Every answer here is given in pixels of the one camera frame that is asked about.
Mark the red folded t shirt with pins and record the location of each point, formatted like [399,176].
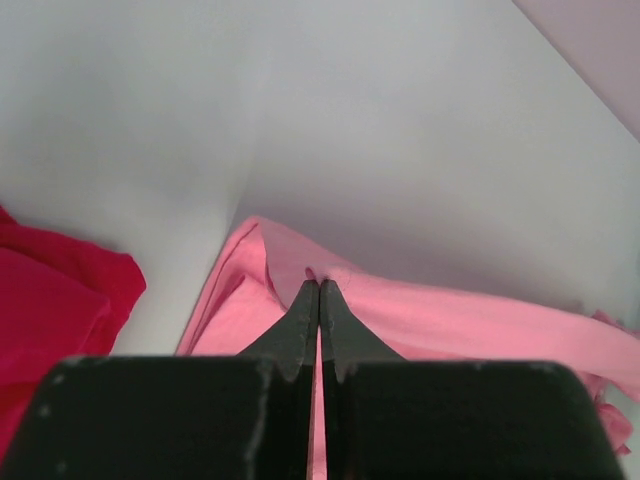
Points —
[59,297]

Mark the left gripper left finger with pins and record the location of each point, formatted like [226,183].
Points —
[246,416]

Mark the pink t shirt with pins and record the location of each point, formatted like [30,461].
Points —
[263,264]

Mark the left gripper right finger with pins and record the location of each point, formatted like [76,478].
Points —
[389,418]

